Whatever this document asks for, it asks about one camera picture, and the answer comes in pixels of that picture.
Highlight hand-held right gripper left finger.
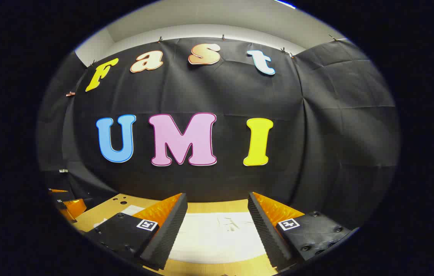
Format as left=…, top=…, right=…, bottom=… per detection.
left=86, top=192, right=189, bottom=270

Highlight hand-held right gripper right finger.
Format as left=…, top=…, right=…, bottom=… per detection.
left=248, top=192, right=353, bottom=269

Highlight white jeans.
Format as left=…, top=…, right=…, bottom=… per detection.
left=93, top=205, right=268, bottom=265

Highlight black backdrop cloth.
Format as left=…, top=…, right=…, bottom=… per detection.
left=36, top=36, right=401, bottom=230

